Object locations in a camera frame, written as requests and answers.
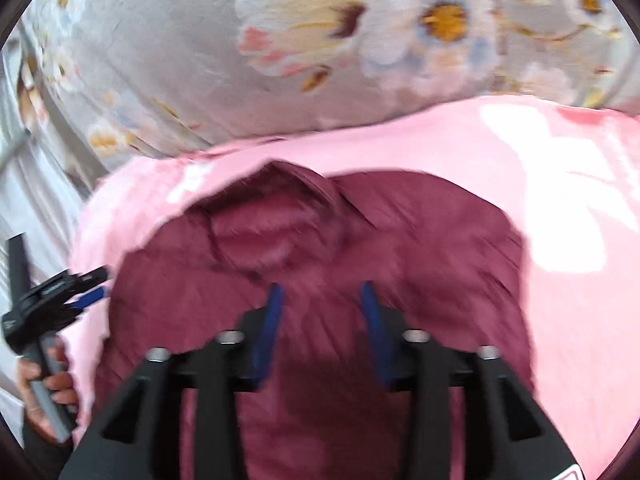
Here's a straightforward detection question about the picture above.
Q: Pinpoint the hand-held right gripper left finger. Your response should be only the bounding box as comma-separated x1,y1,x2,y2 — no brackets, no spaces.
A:
60,282,286,480

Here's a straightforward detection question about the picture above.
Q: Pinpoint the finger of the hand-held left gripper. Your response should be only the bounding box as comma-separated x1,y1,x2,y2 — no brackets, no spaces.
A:
65,286,113,315
72,266,111,287

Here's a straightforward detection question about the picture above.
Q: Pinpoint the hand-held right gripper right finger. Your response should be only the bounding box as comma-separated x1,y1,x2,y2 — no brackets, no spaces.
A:
360,281,583,480

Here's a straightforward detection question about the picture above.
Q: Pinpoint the maroon puffer jacket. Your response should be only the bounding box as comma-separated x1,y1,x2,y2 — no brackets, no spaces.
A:
92,162,538,480

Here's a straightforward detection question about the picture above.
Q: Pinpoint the person's left hand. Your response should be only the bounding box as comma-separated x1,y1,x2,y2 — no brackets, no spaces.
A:
17,340,81,442

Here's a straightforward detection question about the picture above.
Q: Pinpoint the white satin curtain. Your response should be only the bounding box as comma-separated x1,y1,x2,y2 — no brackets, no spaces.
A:
0,25,101,411

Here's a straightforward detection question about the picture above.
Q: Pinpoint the pink printed blanket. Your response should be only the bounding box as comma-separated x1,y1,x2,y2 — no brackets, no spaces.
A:
67,95,640,480

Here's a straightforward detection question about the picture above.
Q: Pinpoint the grey floral blanket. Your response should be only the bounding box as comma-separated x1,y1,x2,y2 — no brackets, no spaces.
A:
15,0,640,171

